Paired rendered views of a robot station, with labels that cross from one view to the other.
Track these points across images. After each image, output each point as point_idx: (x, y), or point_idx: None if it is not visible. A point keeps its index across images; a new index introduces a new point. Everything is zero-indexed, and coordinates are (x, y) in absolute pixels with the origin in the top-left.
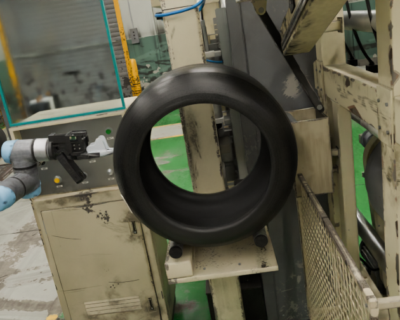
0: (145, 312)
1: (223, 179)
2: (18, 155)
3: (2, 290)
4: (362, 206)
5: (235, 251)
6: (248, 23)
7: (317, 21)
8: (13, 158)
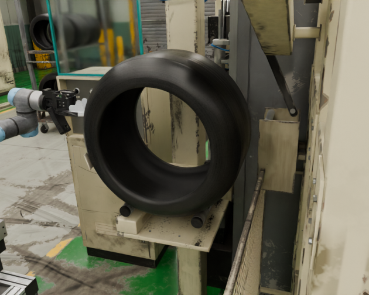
0: (138, 242)
1: (199, 156)
2: (19, 102)
3: (62, 193)
4: None
5: (185, 222)
6: None
7: (270, 26)
8: (14, 103)
